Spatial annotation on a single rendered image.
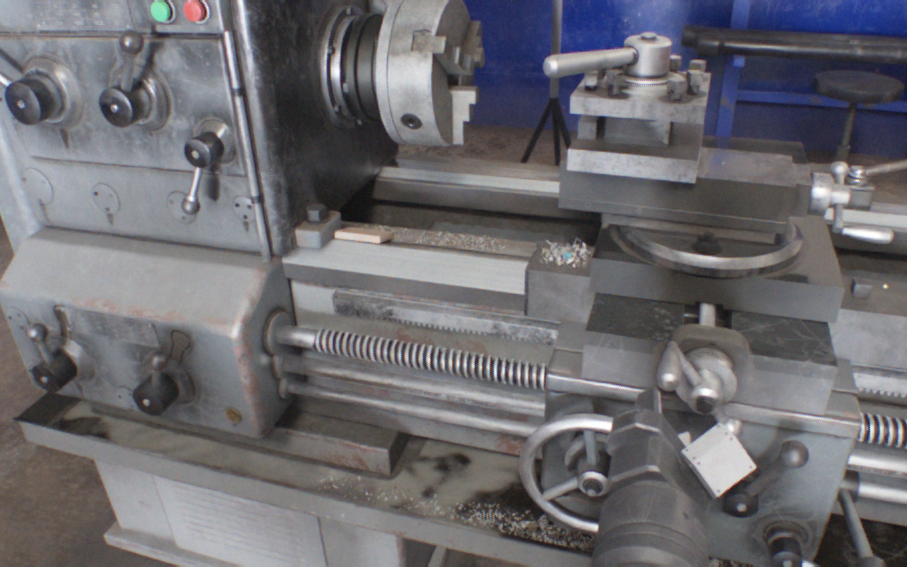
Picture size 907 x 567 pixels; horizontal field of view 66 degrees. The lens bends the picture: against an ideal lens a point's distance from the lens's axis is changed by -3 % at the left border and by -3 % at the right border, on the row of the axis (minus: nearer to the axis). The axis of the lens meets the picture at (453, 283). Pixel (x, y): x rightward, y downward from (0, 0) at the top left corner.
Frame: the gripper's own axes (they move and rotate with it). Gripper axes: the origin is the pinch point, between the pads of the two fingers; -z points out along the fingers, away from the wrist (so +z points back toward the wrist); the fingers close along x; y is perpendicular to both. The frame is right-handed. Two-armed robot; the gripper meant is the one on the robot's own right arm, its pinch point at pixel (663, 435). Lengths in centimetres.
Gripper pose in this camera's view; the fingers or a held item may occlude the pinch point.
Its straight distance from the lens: 72.5
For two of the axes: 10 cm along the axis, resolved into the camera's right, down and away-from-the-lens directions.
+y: -7.4, 4.2, 5.2
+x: -6.0, -7.7, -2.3
